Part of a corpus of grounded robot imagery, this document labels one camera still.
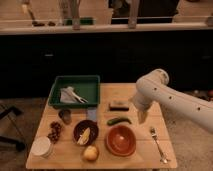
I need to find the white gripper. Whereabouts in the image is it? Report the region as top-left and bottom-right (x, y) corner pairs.
(130, 92), (153, 124)

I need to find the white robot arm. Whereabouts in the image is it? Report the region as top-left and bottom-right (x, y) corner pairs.
(131, 69), (213, 133)

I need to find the red bowl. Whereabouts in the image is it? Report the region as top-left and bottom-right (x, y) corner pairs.
(105, 125), (136, 157)

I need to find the dark brown bowl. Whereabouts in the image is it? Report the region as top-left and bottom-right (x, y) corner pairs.
(73, 120), (99, 146)

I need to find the silver fork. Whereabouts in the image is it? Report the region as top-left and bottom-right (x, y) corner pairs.
(150, 127), (169, 164)

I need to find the green cucumber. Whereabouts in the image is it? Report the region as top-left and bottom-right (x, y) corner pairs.
(107, 117), (132, 126)

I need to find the blue grey card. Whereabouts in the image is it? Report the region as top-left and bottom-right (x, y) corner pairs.
(87, 108), (97, 122)

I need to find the yellow banana slice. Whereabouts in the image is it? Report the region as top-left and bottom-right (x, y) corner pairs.
(77, 128), (90, 145)

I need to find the yellow apple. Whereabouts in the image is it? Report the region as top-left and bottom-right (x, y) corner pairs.
(83, 145), (99, 161)

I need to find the small dark cup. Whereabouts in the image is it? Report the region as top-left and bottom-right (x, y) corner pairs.
(58, 109), (71, 125)

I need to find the white plastic utensil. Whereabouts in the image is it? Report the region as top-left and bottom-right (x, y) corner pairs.
(67, 86), (88, 103)

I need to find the grey cloth in tray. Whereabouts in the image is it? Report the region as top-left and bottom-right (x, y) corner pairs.
(60, 87), (76, 103)

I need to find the green plastic tray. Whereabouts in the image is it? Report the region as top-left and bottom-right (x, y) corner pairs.
(48, 75), (100, 109)

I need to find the brown grape bunch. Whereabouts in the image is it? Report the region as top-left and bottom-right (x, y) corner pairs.
(47, 122), (62, 144)

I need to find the white round container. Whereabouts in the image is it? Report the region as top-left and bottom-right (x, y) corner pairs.
(31, 136), (52, 157)

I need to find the black chair base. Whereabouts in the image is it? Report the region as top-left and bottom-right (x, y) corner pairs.
(0, 104), (26, 152)

